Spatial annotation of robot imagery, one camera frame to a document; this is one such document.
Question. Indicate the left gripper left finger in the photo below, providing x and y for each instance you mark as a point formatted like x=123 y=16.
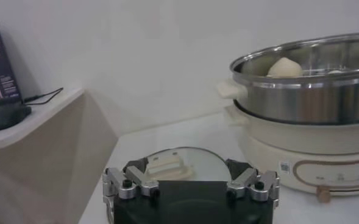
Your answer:
x=127 y=185

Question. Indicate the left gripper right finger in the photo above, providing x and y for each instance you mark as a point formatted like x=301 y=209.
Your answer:
x=255 y=185

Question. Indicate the round glass pot lid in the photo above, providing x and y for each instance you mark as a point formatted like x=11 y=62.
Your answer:
x=205 y=165

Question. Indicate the white steamed baozi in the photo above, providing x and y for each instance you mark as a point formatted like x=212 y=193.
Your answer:
x=284 y=68

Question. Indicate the perforated steel steamer basket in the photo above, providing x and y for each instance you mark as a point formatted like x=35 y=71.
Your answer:
x=289 y=100

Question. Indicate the cream electric cooking pot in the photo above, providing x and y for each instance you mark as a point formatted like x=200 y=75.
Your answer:
x=264 y=143

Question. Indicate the white side table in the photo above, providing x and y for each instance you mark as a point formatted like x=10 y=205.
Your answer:
x=51 y=158

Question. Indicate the black computer mouse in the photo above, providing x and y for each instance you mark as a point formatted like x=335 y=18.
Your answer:
x=7 y=117

